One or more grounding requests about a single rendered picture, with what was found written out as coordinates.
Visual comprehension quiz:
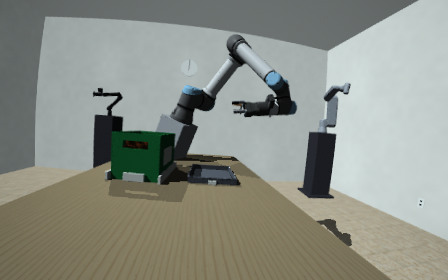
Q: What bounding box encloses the green plastic crate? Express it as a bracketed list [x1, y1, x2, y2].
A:
[111, 131, 175, 183]

